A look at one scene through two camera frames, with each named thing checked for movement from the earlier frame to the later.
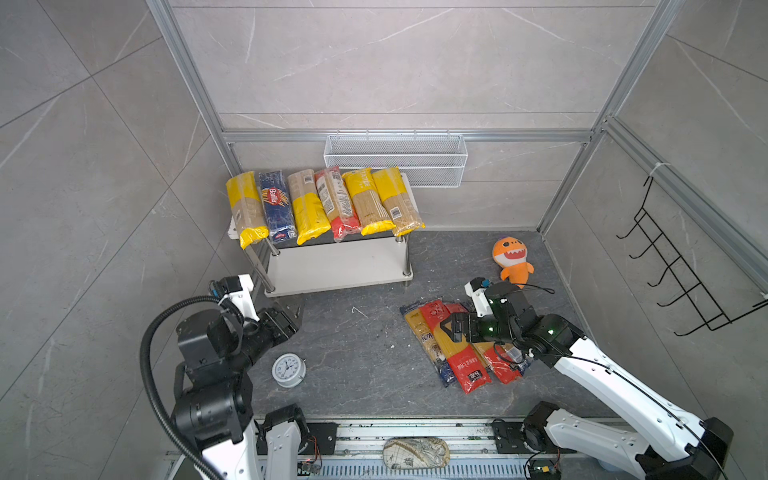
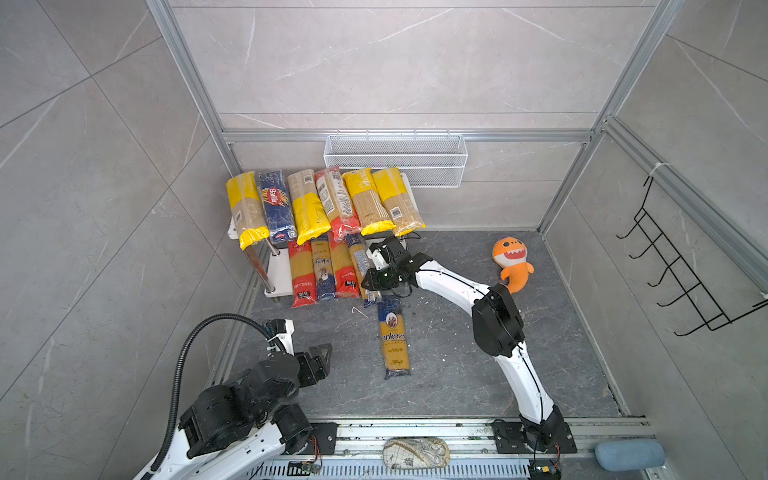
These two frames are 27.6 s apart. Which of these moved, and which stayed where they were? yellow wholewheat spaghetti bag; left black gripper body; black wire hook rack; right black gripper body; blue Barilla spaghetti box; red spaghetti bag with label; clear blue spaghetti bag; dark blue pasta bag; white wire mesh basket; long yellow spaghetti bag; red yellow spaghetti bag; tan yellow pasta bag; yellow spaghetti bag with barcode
Moved: clear blue spaghetti bag; left black gripper body; red yellow spaghetti bag; right black gripper body; dark blue pasta bag
Stayed: long yellow spaghetti bag; red spaghetti bag with label; yellow spaghetti bag with barcode; yellow wholewheat spaghetti bag; tan yellow pasta bag; black wire hook rack; blue Barilla spaghetti box; white wire mesh basket
